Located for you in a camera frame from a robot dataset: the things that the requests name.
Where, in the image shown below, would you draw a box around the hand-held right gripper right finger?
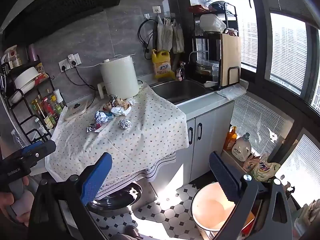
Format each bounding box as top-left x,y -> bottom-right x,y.
209,151 -> 293,240

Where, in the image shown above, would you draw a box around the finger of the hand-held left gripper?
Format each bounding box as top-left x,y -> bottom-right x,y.
15,140 -> 57,164

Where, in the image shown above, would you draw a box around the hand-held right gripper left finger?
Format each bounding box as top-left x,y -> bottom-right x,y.
27,152 -> 113,240

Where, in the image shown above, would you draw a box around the white trash bin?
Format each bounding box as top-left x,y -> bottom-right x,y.
191,182 -> 250,232

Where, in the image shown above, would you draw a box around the blue foil wrapper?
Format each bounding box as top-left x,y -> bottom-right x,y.
94,111 -> 108,124

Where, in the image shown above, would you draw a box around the white paper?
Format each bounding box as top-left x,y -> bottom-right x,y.
110,106 -> 131,117

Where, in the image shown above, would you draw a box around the person's left hand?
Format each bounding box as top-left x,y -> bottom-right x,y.
0,192 -> 29,227

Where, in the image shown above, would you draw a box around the washing machine door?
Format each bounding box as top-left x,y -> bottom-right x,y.
60,175 -> 160,240

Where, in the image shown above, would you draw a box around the small pink bag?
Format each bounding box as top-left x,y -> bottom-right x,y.
242,154 -> 260,173

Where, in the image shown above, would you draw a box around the white laundry detergent bottle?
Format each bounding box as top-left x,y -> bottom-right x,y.
231,132 -> 252,162

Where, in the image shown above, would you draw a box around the orange bottle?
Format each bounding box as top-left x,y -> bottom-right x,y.
223,126 -> 238,151

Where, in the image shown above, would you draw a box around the row of condiment bottles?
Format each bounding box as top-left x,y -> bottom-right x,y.
31,92 -> 67,130

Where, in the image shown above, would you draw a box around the green detergent refill bag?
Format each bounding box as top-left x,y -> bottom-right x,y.
252,152 -> 282,183

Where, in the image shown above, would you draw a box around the cardboard box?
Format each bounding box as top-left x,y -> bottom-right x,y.
241,200 -> 263,240

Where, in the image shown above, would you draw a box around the white plate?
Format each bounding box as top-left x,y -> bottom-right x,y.
10,89 -> 25,104

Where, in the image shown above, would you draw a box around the small beige board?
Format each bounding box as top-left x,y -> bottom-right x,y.
64,97 -> 97,122

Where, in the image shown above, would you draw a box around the floral white tablecloth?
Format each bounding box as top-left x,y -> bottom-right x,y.
45,81 -> 189,180

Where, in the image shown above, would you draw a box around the dark brown shoe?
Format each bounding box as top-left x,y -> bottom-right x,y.
125,225 -> 142,239

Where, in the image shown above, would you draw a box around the black spice rack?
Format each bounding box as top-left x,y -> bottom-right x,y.
0,55 -> 68,143

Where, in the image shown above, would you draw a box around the white bowl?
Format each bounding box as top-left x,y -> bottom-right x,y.
14,67 -> 42,90

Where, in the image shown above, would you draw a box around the snack packets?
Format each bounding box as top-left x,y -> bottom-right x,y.
34,62 -> 50,85

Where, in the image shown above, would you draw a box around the white dish cloth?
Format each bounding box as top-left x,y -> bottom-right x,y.
216,84 -> 248,98

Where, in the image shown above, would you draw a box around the stainless steel sink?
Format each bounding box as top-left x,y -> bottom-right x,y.
150,79 -> 213,104

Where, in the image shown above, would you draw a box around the clear jar with red label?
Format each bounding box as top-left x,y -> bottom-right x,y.
1,45 -> 23,68

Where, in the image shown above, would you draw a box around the pink cup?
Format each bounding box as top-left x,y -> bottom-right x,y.
27,44 -> 40,62

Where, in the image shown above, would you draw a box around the white cylindrical air fryer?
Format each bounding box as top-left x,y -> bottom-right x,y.
97,55 -> 144,100

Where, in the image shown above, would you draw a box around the metal pot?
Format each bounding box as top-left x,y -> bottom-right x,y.
196,59 -> 213,76

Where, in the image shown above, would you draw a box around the small pink toy figure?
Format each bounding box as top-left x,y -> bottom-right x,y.
176,62 -> 186,82

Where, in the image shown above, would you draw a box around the wooden cutting board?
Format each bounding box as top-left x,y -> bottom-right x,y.
219,29 -> 242,87

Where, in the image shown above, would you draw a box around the yellow dish soap bottle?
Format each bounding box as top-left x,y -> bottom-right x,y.
151,49 -> 176,81

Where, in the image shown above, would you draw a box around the black dish rack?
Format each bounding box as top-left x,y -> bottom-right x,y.
187,2 -> 242,90

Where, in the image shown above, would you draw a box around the hanging plastic utensil bag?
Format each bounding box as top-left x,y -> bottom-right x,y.
172,20 -> 185,54
156,14 -> 173,52

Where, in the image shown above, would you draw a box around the black range hood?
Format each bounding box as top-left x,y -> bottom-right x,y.
2,0 -> 129,43

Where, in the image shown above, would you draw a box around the white food containers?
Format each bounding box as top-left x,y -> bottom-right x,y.
199,14 -> 227,33

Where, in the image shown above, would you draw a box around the red tray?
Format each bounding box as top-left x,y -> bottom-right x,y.
188,4 -> 213,13

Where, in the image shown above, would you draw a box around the black pan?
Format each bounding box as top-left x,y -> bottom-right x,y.
209,1 -> 227,12

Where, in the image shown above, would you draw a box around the black power cable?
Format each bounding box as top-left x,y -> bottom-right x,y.
61,65 -> 100,99

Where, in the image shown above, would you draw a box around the white power cable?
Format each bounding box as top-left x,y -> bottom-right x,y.
74,61 -> 107,68

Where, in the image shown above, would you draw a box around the white wall socket panel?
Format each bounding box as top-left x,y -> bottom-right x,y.
59,53 -> 82,72

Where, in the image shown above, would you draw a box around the black window frame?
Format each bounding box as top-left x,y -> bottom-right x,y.
187,0 -> 320,120

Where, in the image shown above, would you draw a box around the black hanging cable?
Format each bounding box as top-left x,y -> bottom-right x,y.
137,19 -> 154,60

